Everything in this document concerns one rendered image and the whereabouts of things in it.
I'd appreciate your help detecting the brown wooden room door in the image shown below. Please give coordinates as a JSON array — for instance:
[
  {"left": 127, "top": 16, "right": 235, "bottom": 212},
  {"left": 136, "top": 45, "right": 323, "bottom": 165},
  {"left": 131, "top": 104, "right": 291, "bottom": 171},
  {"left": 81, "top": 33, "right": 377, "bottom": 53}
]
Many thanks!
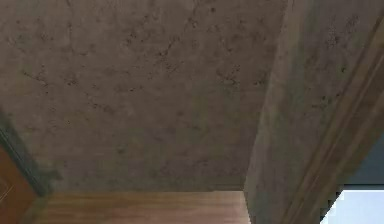
[{"left": 0, "top": 145, "right": 38, "bottom": 224}]

